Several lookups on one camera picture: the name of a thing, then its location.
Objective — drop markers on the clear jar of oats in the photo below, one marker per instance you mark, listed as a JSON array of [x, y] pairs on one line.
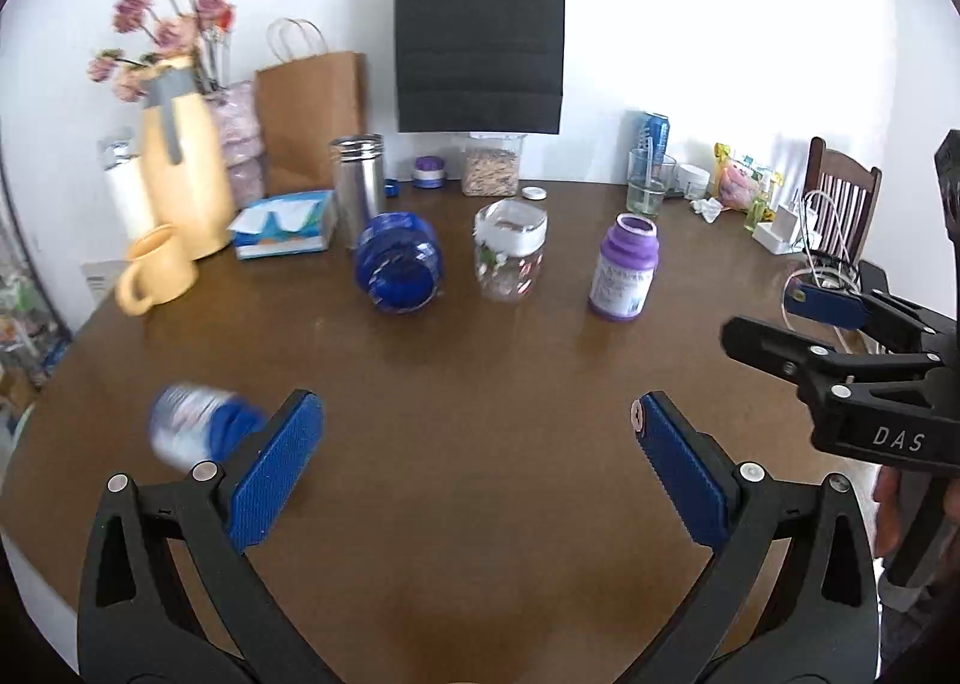
[[490, 166]]

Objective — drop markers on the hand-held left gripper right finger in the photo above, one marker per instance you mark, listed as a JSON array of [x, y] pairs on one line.
[[682, 474]]

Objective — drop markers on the blue drink can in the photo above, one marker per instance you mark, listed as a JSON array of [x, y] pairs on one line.
[[654, 129]]

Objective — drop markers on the purple bottle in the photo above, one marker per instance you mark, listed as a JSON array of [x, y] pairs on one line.
[[622, 271]]

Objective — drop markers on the white lid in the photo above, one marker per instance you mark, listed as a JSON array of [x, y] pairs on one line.
[[534, 193]]

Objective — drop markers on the stainless steel tumbler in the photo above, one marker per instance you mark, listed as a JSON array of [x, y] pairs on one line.
[[358, 189]]

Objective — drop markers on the cluttered shelf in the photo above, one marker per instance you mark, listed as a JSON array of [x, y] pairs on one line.
[[30, 316]]

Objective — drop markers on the black paper bag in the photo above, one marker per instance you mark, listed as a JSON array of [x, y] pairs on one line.
[[480, 39]]

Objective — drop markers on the white charger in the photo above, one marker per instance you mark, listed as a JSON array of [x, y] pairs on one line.
[[780, 230]]

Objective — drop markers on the blue cup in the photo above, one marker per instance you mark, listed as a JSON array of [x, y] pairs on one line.
[[397, 256]]

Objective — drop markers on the wooden chair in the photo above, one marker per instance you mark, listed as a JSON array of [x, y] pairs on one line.
[[840, 185]]

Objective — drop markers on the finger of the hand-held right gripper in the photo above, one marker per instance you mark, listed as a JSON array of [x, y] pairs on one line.
[[821, 303], [765, 346]]

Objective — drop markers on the clear floral glass jar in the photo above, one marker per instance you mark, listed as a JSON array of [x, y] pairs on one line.
[[510, 264]]

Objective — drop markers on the white paper sheet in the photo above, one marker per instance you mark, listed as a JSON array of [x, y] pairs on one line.
[[101, 283]]

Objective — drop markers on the brown paper bag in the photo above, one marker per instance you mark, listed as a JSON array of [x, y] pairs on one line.
[[307, 114]]

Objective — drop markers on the person's right hand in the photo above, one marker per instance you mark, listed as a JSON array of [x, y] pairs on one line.
[[887, 511]]

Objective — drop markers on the small purple jar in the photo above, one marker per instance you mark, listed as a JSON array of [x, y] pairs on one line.
[[428, 174]]

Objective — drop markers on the drinking glass with straw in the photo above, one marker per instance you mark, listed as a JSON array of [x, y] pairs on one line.
[[649, 193]]

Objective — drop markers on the yellow thermos jug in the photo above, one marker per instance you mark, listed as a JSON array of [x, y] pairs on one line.
[[187, 174]]

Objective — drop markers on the plastic bottle with blue cap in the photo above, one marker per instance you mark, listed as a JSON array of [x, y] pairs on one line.
[[191, 425]]

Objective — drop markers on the dried pink flowers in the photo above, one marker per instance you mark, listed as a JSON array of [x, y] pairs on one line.
[[176, 31]]

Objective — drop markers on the yellow mug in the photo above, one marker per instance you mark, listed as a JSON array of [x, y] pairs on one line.
[[161, 268]]

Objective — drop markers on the crumpled white tissue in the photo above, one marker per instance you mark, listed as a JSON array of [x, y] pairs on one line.
[[706, 208]]

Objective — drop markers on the colourful snack packet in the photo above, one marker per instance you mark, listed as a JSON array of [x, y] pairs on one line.
[[739, 181]]

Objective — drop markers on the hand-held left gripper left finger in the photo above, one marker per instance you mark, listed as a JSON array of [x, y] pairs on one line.
[[274, 474]]

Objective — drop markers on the blue tissue box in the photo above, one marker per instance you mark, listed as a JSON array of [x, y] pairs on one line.
[[281, 226]]

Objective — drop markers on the small green spray bottle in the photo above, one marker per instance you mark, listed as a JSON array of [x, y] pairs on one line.
[[756, 210]]

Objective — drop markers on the white cream jar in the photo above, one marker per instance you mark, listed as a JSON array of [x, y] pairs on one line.
[[694, 183]]

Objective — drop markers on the white tumbler with silver lid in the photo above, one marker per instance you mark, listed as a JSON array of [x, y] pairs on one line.
[[127, 193]]

